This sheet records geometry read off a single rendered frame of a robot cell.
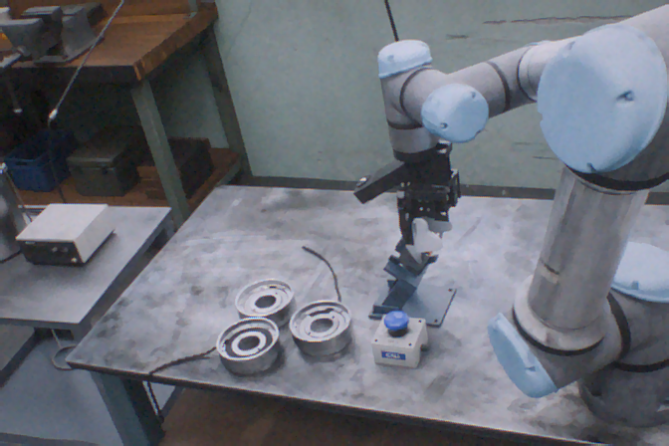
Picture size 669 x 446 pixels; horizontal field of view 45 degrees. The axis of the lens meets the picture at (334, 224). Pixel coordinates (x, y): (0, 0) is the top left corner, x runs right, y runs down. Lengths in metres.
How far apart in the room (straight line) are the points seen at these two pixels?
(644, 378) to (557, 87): 0.54
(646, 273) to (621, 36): 0.44
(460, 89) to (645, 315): 0.37
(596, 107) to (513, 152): 2.24
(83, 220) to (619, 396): 1.33
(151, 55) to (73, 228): 0.89
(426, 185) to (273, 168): 2.12
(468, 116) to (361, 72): 1.91
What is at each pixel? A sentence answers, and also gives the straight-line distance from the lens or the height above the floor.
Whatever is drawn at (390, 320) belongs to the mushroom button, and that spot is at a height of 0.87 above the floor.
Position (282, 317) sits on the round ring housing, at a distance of 1.41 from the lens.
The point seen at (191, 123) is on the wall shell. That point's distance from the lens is 3.40.
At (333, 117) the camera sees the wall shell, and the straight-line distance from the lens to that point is 3.08.
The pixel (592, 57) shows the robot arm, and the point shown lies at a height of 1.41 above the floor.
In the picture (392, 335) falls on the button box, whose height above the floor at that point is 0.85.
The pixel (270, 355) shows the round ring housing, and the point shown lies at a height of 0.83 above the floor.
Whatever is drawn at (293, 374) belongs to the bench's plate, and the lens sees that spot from 1.33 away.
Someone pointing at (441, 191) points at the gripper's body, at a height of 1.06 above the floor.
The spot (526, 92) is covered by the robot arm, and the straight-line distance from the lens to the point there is 1.10.
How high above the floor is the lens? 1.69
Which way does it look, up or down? 32 degrees down
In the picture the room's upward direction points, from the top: 12 degrees counter-clockwise
